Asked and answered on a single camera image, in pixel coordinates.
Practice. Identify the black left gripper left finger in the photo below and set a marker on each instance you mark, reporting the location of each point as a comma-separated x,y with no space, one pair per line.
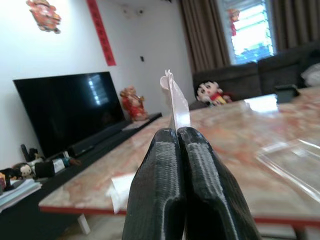
157,185

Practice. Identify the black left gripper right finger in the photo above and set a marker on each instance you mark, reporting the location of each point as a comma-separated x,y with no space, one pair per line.
210,190

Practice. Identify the pale pink plastic wrapper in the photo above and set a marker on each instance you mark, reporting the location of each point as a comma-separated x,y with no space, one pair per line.
178,107

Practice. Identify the white table leg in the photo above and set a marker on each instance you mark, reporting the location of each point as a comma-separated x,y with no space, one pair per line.
84,224

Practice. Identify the red gold deity figurine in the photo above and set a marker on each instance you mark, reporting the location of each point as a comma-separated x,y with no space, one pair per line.
133,105

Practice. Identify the clear plastic tray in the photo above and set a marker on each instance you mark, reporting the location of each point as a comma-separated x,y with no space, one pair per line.
295,165

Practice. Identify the cartoon boy plush doll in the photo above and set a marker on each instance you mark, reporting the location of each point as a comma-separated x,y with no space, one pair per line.
208,91

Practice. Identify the white card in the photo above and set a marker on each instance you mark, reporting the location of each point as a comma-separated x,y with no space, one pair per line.
58,165

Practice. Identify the black cylinder container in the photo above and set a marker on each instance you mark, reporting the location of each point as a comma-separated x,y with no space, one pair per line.
43,168

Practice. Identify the dark grey sofa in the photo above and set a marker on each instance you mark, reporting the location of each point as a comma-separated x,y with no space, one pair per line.
240,77

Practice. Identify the black flat screen television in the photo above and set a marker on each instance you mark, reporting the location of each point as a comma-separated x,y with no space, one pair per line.
67,110

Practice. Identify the black box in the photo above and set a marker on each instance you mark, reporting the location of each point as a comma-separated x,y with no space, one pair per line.
286,93

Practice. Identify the black remote holder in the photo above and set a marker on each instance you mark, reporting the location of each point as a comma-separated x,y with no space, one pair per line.
28,153

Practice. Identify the small brown haired doll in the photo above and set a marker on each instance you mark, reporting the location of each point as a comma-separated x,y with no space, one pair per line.
25,171

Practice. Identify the stack of white papers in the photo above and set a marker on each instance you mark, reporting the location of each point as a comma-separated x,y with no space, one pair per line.
17,192

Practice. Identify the brown curtain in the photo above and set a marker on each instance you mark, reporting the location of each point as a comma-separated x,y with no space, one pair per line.
297,22
205,35

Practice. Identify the louvre window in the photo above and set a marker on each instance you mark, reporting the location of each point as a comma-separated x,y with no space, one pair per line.
252,37

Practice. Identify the red couplet banner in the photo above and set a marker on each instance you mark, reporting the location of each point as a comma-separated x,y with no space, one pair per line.
102,35

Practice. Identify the red window decoration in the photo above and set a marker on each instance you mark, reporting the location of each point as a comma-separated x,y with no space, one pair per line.
233,21

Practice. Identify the black wall socket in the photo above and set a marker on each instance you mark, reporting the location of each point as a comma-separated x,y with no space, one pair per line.
142,58

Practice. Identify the red paper wall decoration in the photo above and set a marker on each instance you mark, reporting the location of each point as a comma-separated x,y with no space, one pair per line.
45,15

